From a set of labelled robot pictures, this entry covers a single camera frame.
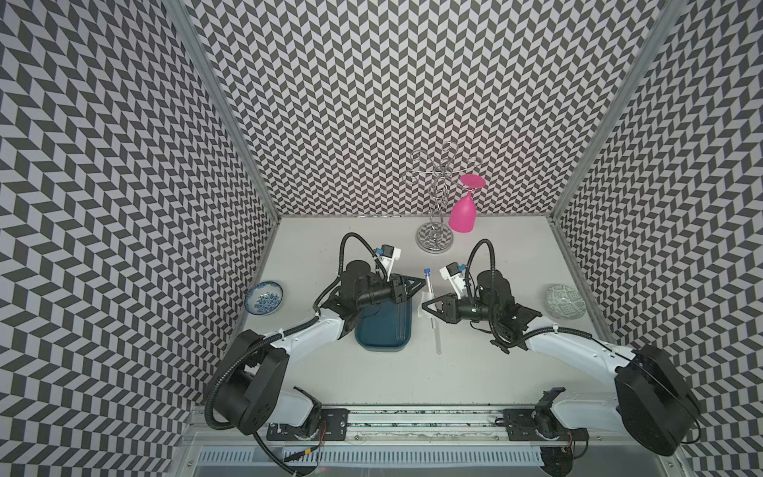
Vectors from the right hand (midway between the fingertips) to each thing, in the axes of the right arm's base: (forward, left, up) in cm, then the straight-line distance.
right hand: (425, 312), depth 77 cm
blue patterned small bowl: (+11, +50, -12) cm, 53 cm away
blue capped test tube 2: (+1, -5, -13) cm, 14 cm away
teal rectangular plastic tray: (+3, +11, -16) cm, 20 cm away
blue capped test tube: (+8, -1, +6) cm, 10 cm away
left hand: (+6, +1, +4) cm, 7 cm away
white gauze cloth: (0, +1, 0) cm, 1 cm away
